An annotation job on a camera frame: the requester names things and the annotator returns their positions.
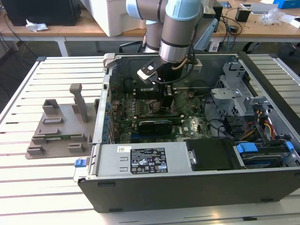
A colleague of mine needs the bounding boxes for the green motherboard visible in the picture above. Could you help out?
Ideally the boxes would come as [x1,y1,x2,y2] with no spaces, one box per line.
[110,90,213,143]

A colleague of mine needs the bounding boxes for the metal socket cover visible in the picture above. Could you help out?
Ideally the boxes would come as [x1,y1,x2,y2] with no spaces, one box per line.
[174,90,191,111]

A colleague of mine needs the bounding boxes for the black RAM slot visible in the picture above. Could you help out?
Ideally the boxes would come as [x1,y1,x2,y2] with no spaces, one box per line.
[133,94,177,99]
[132,87,177,92]
[132,91,177,97]
[133,90,177,95]

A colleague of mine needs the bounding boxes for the clear plastic bag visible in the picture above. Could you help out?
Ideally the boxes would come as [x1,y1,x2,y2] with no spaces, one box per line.
[259,8,286,26]

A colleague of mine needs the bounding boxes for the braided robot cable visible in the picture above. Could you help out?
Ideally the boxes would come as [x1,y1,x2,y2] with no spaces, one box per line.
[172,52,195,71]

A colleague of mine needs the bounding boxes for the yellow red power wires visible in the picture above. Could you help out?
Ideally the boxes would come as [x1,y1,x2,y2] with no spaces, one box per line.
[242,109,276,141]

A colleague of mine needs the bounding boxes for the hard disk in blue carrier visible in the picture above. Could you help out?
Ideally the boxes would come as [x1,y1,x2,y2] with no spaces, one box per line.
[233,142,295,169]

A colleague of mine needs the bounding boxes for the crumpled white paper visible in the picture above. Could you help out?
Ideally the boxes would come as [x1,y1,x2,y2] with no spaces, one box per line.
[25,18,49,33]

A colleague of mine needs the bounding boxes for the black computer tower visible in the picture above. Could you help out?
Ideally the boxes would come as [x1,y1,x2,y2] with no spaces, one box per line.
[1,0,82,26]

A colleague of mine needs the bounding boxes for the small black cube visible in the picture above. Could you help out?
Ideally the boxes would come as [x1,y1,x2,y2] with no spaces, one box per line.
[235,7,251,23]

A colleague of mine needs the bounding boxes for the black power connector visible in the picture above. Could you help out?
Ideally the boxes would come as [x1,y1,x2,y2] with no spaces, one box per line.
[223,115,245,137]

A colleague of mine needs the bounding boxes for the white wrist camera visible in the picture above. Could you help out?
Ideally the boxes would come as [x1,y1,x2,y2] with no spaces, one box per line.
[137,67,160,85]

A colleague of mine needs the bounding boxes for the large white box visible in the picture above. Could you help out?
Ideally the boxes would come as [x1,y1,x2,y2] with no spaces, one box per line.
[90,0,150,38]

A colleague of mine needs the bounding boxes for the tall black box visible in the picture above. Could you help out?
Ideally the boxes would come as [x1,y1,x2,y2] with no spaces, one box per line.
[212,5,224,23]

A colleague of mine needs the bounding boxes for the blue cardboard box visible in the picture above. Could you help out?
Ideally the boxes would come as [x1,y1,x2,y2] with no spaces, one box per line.
[273,0,300,10]

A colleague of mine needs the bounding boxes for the black PC case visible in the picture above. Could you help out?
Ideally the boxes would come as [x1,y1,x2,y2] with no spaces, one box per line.
[77,52,300,214]

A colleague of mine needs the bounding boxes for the wooden desk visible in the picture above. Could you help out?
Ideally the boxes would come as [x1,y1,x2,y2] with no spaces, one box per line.
[212,0,300,44]
[0,9,150,57]

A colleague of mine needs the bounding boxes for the small white box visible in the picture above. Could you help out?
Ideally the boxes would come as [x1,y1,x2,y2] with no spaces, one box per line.
[280,14,300,28]

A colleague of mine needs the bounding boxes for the silver power supply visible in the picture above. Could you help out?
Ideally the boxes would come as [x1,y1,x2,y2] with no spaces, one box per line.
[93,142,195,178]

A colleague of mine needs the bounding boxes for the brown parts rack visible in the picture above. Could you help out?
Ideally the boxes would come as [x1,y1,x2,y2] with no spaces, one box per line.
[25,83,100,160]

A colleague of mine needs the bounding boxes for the flat white box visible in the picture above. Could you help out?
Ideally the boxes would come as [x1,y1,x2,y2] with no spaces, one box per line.
[239,2,279,15]

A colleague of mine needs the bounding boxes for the metal drive cage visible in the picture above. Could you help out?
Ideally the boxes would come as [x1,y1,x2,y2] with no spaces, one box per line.
[210,60,270,118]

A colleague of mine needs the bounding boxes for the black graphics card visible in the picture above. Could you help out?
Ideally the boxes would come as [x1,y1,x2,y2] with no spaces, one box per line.
[137,120,173,136]

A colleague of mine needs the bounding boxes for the green RAM stick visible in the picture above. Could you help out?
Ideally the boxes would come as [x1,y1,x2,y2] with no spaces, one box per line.
[137,113,183,123]
[44,135,83,141]

